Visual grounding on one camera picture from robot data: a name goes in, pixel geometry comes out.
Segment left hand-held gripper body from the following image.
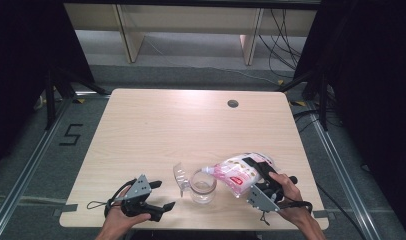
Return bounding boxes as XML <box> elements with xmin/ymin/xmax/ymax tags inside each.
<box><xmin>120</xmin><ymin>174</ymin><xmax>152</xmax><ymax>217</ymax></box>

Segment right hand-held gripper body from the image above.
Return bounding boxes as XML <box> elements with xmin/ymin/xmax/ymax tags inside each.
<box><xmin>246</xmin><ymin>178</ymin><xmax>285</xmax><ymax>213</ymax></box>

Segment red white sugar pouch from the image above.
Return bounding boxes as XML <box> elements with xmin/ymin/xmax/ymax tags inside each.
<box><xmin>201</xmin><ymin>151</ymin><xmax>278</xmax><ymax>199</ymax></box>

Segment clear jar with taupe handle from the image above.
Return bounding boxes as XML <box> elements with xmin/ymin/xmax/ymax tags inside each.
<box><xmin>172</xmin><ymin>162</ymin><xmax>218</xmax><ymax>205</ymax></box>

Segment person's right hand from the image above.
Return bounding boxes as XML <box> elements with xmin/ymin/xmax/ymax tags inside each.
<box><xmin>269</xmin><ymin>172</ymin><xmax>314</xmax><ymax>224</ymax></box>

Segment person's left hand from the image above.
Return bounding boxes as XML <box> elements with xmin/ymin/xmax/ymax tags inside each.
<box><xmin>104</xmin><ymin>187</ymin><xmax>151</xmax><ymax>231</ymax></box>

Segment grey tape strip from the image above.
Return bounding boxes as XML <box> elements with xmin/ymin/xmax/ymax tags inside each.
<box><xmin>312</xmin><ymin>209</ymin><xmax>337</xmax><ymax>220</ymax></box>
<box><xmin>52</xmin><ymin>203</ymin><xmax>79</xmax><ymax>218</ymax></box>

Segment black metal stand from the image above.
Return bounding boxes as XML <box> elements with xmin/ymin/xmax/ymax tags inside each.
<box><xmin>43</xmin><ymin>65</ymin><xmax>109</xmax><ymax>132</ymax></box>
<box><xmin>275</xmin><ymin>69</ymin><xmax>329</xmax><ymax>132</ymax></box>

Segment black curtain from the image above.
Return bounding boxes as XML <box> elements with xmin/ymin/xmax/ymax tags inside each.
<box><xmin>0</xmin><ymin>0</ymin><xmax>95</xmax><ymax>172</ymax></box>
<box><xmin>293</xmin><ymin>0</ymin><xmax>406</xmax><ymax>240</ymax></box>

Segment beige wooden desk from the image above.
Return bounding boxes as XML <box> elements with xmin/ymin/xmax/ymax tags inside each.
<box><xmin>62</xmin><ymin>3</ymin><xmax>318</xmax><ymax>66</ymax></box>

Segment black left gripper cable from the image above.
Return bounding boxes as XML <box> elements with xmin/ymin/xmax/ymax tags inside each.
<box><xmin>104</xmin><ymin>178</ymin><xmax>138</xmax><ymax>218</ymax></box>

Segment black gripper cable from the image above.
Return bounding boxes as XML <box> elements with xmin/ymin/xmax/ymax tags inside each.
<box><xmin>259</xmin><ymin>197</ymin><xmax>314</xmax><ymax>227</ymax></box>
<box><xmin>104</xmin><ymin>178</ymin><xmax>138</xmax><ymax>218</ymax></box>

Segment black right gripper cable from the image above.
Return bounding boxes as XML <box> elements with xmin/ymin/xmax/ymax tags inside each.
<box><xmin>259</xmin><ymin>197</ymin><xmax>314</xmax><ymax>227</ymax></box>

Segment thin black cord loop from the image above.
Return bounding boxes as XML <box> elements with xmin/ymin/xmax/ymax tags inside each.
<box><xmin>86</xmin><ymin>200</ymin><xmax>109</xmax><ymax>211</ymax></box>

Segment black floor cables by stand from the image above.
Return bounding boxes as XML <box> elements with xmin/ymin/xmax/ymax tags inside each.
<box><xmin>291</xmin><ymin>109</ymin><xmax>343</xmax><ymax>135</ymax></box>

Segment grey metal floor rail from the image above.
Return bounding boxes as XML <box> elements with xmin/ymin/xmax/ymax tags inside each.
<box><xmin>306</xmin><ymin>102</ymin><xmax>375</xmax><ymax>240</ymax></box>
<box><xmin>0</xmin><ymin>99</ymin><xmax>73</xmax><ymax>236</ymax></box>

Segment long black floor cable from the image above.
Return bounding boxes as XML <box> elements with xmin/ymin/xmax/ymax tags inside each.
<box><xmin>316</xmin><ymin>183</ymin><xmax>369</xmax><ymax>240</ymax></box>

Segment bundle of black cables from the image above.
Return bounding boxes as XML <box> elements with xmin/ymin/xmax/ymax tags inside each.
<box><xmin>258</xmin><ymin>9</ymin><xmax>307</xmax><ymax>80</ymax></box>

